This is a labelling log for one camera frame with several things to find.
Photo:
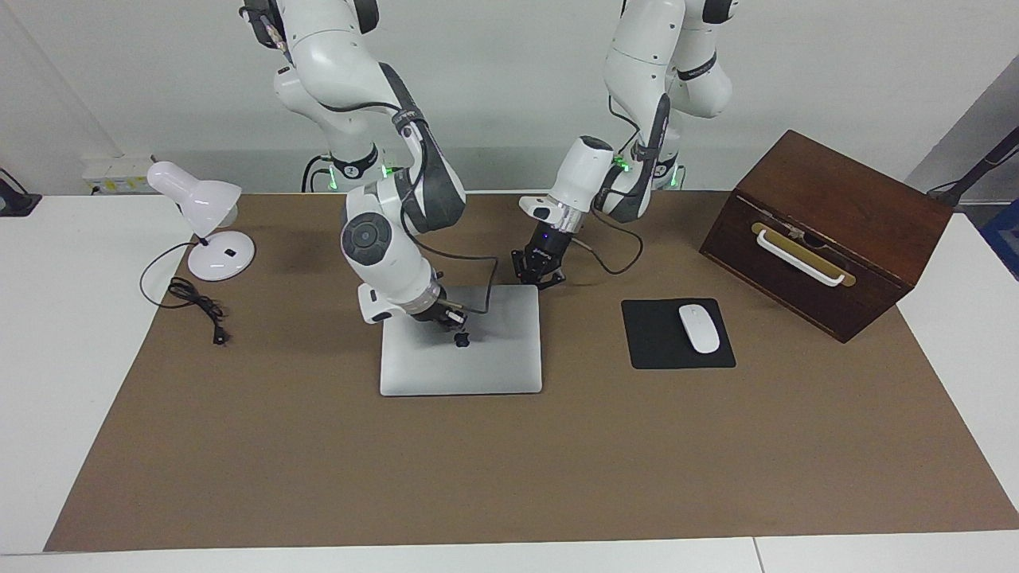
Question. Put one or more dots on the silver grey laptop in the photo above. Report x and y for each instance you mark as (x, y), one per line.
(493, 358)

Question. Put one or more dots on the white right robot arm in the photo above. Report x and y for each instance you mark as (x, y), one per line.
(334, 64)

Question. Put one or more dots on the black mouse pad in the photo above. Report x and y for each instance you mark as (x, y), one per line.
(653, 342)

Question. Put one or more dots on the brown paper table cover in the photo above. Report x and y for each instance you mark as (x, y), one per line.
(509, 469)

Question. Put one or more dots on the blue box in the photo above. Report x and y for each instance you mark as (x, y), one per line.
(1005, 239)

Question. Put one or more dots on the black stand base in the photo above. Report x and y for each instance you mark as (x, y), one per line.
(17, 203)

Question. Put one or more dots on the dark brown wooden box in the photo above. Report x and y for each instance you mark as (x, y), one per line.
(844, 191)

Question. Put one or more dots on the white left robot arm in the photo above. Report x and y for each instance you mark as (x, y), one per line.
(645, 56)

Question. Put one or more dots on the white wall power strip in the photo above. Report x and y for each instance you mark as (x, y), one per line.
(119, 175)

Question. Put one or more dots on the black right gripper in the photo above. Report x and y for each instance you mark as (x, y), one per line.
(442, 314)

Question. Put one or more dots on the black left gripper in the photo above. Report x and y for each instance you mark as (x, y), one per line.
(548, 251)

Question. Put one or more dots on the white computer mouse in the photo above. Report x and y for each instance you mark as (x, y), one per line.
(699, 329)

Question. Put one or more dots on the black tripod stand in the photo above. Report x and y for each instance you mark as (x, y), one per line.
(975, 171)

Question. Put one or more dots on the white desk lamp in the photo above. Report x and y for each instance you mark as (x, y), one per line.
(203, 203)

